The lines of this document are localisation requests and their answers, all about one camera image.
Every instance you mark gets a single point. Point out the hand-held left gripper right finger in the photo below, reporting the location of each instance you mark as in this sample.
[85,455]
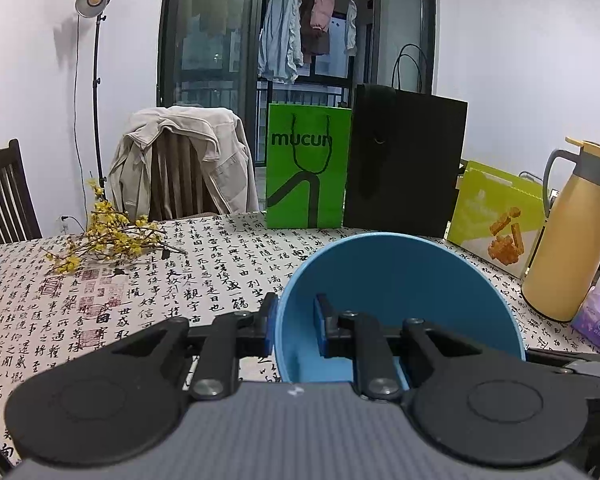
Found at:
[322,330]

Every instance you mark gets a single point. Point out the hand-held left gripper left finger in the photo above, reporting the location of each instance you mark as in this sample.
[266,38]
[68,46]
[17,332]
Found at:
[269,325]

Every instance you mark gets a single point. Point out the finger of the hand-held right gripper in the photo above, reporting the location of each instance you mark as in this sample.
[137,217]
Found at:
[550,360]

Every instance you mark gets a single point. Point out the blue bowl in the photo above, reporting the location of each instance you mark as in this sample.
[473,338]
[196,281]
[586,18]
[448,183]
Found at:
[405,280]

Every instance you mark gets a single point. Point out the yellow thermos jug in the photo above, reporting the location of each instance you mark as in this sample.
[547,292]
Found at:
[565,240]

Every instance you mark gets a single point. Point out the green paper bag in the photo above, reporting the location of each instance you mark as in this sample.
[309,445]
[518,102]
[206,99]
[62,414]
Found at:
[290,195]

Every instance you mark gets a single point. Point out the yellow-green snack box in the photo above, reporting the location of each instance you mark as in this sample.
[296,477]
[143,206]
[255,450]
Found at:
[480,210]

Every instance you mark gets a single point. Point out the dark wooden chair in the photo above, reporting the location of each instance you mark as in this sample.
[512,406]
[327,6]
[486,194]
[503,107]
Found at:
[0,160]
[180,180]

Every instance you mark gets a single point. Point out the black paper bag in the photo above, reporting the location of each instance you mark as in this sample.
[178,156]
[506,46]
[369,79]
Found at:
[405,160]

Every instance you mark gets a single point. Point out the yellow flower branch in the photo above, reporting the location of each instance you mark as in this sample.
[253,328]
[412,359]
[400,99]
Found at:
[105,215]

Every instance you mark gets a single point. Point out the beige jacket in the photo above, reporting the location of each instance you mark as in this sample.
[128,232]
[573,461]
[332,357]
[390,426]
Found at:
[130,170]

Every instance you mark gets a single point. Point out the light blue hanging shirt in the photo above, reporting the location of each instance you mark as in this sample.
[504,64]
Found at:
[280,30]

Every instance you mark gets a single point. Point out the dark framed glass door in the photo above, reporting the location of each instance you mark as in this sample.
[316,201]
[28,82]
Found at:
[210,35]

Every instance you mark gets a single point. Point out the white hanging garment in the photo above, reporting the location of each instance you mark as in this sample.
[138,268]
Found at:
[351,25]

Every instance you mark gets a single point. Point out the pink hanging garment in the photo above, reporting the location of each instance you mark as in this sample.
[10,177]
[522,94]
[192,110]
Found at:
[320,15]

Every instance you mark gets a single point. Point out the studio light on stand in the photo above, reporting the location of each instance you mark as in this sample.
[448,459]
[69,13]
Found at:
[92,0]

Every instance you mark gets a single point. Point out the white wall socket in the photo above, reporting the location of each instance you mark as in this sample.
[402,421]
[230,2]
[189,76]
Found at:
[65,225]

